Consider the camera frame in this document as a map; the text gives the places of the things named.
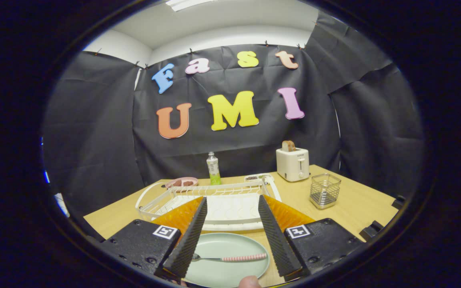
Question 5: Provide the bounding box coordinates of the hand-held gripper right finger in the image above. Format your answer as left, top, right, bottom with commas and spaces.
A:
258, 194, 364, 281

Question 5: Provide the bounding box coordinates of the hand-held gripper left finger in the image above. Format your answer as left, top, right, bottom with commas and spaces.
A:
102, 196, 208, 280

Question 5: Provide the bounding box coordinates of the spoon with red checked handle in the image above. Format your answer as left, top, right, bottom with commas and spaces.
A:
192, 252, 268, 263

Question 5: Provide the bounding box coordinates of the pale green plate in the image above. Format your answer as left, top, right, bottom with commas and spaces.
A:
182, 233, 270, 288

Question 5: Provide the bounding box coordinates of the metal wire basket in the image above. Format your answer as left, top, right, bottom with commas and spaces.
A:
310, 173, 341, 210

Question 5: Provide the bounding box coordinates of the white wire dish rack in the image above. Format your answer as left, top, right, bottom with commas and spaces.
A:
136, 178, 282, 232

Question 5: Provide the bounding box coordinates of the pink plate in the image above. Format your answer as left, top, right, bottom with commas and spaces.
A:
165, 177, 198, 189

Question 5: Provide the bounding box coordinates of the white drip tray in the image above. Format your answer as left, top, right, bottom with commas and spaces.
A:
162, 194, 265, 224

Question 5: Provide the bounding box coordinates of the white toaster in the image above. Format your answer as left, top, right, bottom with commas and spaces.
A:
276, 147, 310, 182

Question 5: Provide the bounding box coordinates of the green drink bottle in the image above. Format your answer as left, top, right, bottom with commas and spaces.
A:
206, 152, 221, 186

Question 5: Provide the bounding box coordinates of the ceiling light panel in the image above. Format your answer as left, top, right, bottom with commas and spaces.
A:
166, 0, 215, 12

